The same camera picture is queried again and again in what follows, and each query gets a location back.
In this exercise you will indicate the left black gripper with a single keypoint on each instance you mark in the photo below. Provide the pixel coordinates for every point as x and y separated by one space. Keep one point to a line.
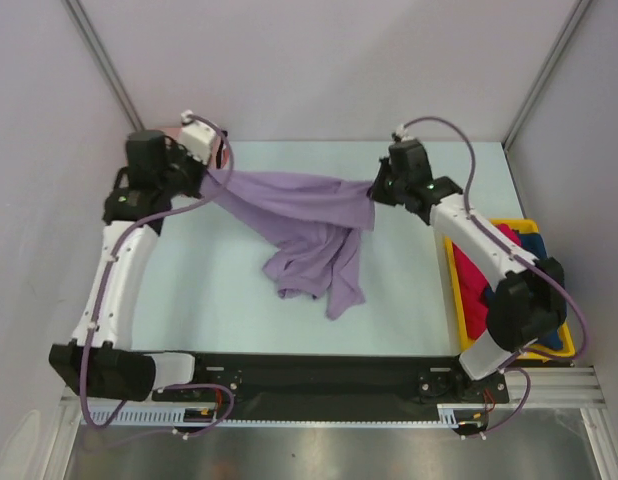
179 151

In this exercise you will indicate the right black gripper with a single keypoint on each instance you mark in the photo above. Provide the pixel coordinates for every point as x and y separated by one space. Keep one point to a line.
377 193

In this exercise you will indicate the purple t shirt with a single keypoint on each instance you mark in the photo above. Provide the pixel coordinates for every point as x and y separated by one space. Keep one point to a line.
316 223

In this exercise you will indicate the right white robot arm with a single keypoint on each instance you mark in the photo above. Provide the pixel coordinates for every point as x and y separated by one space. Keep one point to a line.
527 304

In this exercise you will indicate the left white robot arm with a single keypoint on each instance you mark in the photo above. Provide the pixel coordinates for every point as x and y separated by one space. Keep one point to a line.
98 361

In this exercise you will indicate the folded pink t shirt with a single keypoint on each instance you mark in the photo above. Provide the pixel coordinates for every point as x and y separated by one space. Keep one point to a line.
217 159

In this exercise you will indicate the red t shirt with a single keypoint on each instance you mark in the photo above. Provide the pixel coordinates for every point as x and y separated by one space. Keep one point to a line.
469 286

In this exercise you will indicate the navy blue t shirt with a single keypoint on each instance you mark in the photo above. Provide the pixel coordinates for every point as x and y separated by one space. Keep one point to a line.
533 243

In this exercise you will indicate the yellow plastic bin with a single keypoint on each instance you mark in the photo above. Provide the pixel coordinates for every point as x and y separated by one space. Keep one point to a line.
539 353

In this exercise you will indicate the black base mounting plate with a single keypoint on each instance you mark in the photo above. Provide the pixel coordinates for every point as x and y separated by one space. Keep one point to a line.
335 388

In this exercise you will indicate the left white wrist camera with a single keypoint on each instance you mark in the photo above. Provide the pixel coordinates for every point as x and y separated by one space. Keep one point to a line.
196 137

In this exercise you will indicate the left corner aluminium post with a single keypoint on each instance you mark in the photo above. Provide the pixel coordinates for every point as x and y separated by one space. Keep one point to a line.
96 48

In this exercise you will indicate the corner aluminium post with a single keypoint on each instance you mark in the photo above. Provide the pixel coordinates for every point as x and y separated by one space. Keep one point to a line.
96 48
550 63

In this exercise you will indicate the right corner aluminium post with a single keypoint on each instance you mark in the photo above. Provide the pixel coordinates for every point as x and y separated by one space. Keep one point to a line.
550 63

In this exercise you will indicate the slotted cable duct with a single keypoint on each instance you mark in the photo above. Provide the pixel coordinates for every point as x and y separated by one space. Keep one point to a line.
198 417

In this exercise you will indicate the aluminium frame rail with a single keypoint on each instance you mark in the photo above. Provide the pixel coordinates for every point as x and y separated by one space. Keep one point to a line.
553 388

